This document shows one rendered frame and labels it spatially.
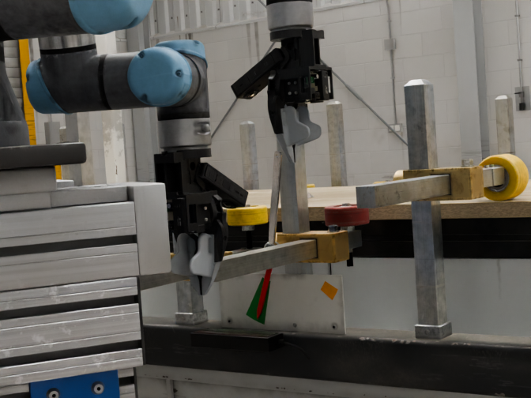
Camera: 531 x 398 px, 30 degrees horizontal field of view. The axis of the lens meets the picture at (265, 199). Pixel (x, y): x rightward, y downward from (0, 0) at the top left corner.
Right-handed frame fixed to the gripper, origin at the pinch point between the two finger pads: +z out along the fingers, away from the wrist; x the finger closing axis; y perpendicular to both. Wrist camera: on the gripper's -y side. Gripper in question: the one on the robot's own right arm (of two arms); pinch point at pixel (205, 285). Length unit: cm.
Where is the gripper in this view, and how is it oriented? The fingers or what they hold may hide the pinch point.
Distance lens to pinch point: 145.8
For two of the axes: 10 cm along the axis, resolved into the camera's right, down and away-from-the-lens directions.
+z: 0.7, 10.0, 0.5
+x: 8.2, -0.3, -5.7
